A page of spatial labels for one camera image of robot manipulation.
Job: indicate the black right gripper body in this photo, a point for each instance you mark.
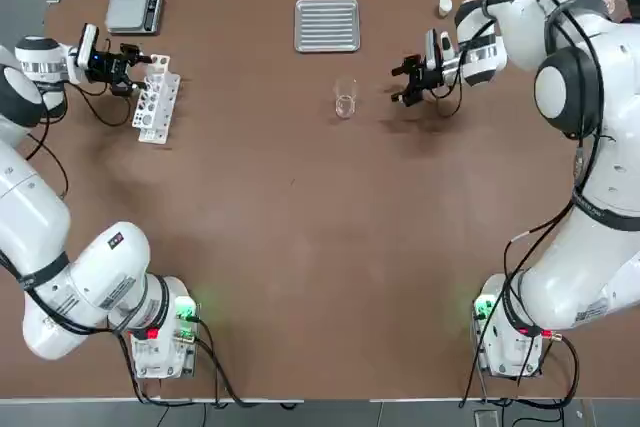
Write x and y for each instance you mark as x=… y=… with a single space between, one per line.
x=425 y=79

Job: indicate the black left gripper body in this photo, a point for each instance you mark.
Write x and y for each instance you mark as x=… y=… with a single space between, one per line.
x=107 y=67

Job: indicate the clear glass beaker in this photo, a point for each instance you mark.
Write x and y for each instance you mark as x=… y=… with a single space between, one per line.
x=345 y=102

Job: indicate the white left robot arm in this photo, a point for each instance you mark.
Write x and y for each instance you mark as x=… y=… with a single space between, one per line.
x=30 y=212

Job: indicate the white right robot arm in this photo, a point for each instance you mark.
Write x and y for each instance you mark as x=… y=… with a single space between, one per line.
x=600 y=97

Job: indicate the white test tube rack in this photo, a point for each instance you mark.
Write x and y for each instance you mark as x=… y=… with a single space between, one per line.
x=150 y=112

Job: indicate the silver digital scale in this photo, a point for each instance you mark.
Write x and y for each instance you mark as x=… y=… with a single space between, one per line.
x=129 y=12

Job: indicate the small white jar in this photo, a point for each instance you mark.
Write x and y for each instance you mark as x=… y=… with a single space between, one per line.
x=445 y=7

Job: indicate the ribbed metal tray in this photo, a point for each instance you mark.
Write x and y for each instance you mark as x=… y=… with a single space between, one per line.
x=327 y=25

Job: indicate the grey floor box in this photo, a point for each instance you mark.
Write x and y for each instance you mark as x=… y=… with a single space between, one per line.
x=486 y=418

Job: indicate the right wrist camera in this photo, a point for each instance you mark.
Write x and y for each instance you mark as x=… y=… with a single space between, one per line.
x=431 y=49

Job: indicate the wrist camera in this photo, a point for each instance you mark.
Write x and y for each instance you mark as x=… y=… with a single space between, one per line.
x=88 y=44
x=431 y=49

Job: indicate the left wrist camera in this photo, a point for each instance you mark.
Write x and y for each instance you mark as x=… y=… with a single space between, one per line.
x=88 y=44

